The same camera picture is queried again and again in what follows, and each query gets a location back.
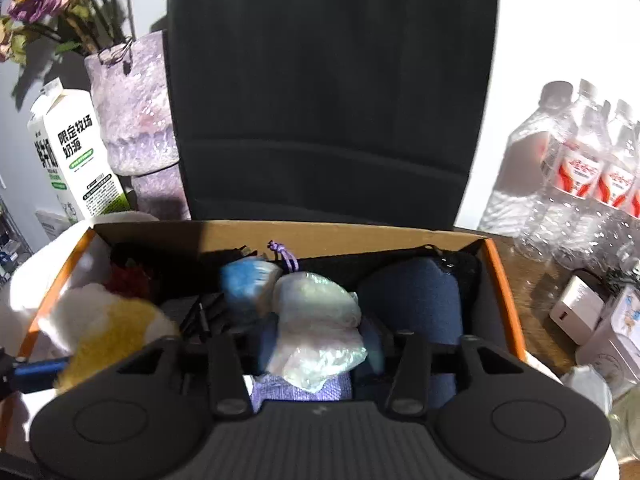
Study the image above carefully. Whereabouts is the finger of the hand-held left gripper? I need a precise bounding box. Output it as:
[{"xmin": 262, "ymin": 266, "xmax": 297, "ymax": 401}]
[{"xmin": 0, "ymin": 348, "xmax": 71, "ymax": 402}]

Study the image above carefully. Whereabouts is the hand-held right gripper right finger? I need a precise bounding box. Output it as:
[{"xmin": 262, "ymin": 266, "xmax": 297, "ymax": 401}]
[{"xmin": 361, "ymin": 326, "xmax": 507, "ymax": 419}]

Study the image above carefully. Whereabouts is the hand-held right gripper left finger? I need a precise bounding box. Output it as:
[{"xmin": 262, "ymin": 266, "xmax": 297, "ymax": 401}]
[{"xmin": 117, "ymin": 329, "xmax": 280, "ymax": 421}]

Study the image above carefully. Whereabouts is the braided charging cable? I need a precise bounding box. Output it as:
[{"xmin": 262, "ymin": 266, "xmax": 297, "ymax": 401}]
[{"xmin": 179, "ymin": 291, "xmax": 227, "ymax": 342}]

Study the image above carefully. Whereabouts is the purple linen drawstring pouch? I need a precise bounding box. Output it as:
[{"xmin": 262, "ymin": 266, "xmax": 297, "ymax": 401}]
[{"xmin": 249, "ymin": 241, "xmax": 354, "ymax": 404}]

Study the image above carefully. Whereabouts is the blue snack wrapper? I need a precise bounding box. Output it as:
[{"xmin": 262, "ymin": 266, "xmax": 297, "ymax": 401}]
[{"xmin": 219, "ymin": 257, "xmax": 284, "ymax": 334}]

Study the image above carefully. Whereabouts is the yellow white plush toy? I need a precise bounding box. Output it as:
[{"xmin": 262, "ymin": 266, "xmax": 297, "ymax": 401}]
[{"xmin": 37, "ymin": 282, "xmax": 181, "ymax": 396}]

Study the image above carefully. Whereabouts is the iridescent plastic bag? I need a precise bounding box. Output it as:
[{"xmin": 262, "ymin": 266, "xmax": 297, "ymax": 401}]
[{"xmin": 272, "ymin": 270, "xmax": 369, "ymax": 394}]

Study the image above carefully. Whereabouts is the red fabric rose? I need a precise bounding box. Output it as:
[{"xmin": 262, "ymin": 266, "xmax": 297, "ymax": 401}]
[{"xmin": 104, "ymin": 259, "xmax": 156, "ymax": 302}]

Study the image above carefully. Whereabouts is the orange cardboard box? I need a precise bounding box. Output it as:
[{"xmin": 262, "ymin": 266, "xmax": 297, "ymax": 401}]
[{"xmin": 17, "ymin": 217, "xmax": 529, "ymax": 397}]

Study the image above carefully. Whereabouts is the white plastic wipes container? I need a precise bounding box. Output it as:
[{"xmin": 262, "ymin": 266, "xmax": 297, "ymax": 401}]
[{"xmin": 574, "ymin": 284, "xmax": 640, "ymax": 392}]

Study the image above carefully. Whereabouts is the dark blue fabric roll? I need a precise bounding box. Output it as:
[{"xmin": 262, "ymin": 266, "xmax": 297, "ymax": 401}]
[{"xmin": 357, "ymin": 257, "xmax": 464, "ymax": 407}]

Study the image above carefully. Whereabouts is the white terry towel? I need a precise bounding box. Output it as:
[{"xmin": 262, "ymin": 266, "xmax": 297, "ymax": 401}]
[{"xmin": 0, "ymin": 209, "xmax": 640, "ymax": 480}]

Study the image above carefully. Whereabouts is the white vented box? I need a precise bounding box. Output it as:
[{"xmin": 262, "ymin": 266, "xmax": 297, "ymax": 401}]
[{"xmin": 34, "ymin": 207, "xmax": 72, "ymax": 242}]

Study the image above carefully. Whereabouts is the white charger adapter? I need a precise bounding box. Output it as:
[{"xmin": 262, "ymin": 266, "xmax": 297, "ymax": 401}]
[{"xmin": 548, "ymin": 274, "xmax": 606, "ymax": 346}]

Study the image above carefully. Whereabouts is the white milk carton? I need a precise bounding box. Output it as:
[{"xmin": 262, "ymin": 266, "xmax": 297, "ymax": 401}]
[{"xmin": 27, "ymin": 78, "xmax": 131, "ymax": 226}]

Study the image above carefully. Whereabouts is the pack of water bottles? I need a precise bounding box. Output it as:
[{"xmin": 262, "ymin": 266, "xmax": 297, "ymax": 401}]
[{"xmin": 477, "ymin": 78, "xmax": 640, "ymax": 282}]

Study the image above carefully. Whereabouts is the purple glass vase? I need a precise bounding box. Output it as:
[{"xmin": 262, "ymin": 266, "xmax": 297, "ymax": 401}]
[{"xmin": 83, "ymin": 29, "xmax": 194, "ymax": 221}]

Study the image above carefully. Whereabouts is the black paper bag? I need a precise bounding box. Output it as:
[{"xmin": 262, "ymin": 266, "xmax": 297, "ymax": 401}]
[{"xmin": 166, "ymin": 0, "xmax": 501, "ymax": 234}]

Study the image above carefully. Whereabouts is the wire rack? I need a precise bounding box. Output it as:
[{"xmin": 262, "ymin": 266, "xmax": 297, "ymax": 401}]
[{"xmin": 0, "ymin": 199, "xmax": 32, "ymax": 282}]

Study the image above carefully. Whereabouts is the tangle of desk cables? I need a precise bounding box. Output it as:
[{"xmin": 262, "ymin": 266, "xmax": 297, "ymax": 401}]
[{"xmin": 574, "ymin": 266, "xmax": 632, "ymax": 292}]

